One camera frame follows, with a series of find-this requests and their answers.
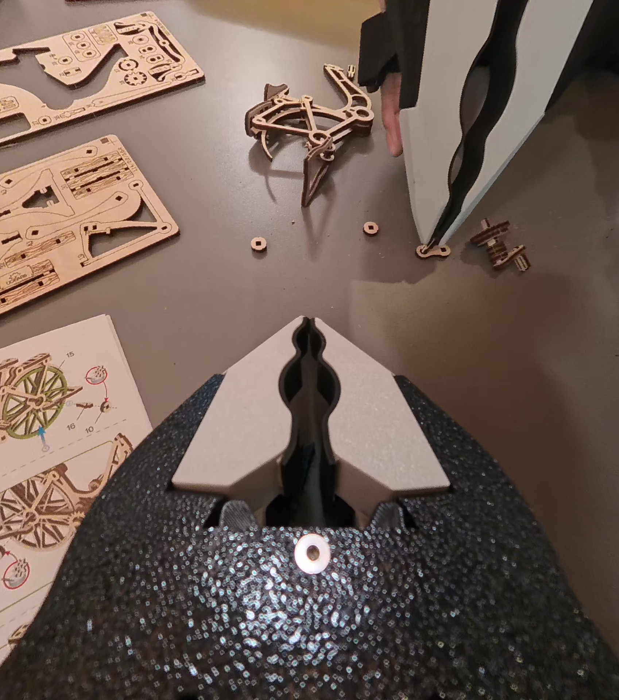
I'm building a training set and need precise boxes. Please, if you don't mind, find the white instruction booklet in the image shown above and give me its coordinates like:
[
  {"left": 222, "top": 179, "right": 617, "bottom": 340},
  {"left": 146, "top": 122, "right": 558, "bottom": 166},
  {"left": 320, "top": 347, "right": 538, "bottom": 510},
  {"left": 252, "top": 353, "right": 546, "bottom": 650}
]
[{"left": 0, "top": 314, "right": 155, "bottom": 700}]

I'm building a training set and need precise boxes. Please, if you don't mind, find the wooden parts sheet with cutout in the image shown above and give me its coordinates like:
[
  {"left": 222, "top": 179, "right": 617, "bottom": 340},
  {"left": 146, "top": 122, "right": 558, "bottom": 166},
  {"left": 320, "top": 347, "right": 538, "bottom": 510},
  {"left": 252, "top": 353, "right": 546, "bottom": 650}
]
[{"left": 0, "top": 11, "right": 205, "bottom": 159}]

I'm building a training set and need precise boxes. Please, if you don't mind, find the person's right hand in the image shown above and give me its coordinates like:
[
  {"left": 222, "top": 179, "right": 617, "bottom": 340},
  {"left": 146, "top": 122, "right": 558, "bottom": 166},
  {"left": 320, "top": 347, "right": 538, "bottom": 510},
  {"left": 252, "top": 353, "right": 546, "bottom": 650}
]
[{"left": 379, "top": 70, "right": 405, "bottom": 159}]

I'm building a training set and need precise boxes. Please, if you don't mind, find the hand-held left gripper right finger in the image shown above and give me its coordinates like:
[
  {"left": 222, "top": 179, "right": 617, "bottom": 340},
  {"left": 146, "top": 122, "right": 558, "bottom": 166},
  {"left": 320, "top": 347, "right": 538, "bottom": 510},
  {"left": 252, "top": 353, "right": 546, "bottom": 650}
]
[{"left": 312, "top": 316, "right": 451, "bottom": 517}]

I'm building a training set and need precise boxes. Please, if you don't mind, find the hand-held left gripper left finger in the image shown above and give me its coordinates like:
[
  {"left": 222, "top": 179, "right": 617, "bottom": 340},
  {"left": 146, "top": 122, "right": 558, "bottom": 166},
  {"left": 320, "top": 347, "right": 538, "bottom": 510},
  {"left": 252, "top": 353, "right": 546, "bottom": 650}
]
[{"left": 171, "top": 315, "right": 311, "bottom": 517}]

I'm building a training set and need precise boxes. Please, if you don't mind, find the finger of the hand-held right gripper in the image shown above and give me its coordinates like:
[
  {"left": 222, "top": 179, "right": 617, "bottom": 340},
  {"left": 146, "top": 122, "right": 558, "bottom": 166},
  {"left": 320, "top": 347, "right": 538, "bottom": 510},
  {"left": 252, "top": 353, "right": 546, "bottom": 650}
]
[
  {"left": 399, "top": 0, "right": 507, "bottom": 249},
  {"left": 431, "top": 0, "right": 595, "bottom": 247}
]

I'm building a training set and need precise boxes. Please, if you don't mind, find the wooden model frame assembly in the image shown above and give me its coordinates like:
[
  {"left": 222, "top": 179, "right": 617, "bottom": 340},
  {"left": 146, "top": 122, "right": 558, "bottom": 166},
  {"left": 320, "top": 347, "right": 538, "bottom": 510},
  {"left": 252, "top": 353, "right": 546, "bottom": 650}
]
[{"left": 244, "top": 64, "right": 375, "bottom": 209}]

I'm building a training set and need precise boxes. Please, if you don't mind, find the wooden gear axle assembly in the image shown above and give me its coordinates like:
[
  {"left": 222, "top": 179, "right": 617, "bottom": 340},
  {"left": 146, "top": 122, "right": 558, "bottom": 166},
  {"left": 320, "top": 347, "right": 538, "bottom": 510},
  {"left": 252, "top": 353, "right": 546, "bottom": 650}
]
[{"left": 470, "top": 217, "right": 531, "bottom": 273}]

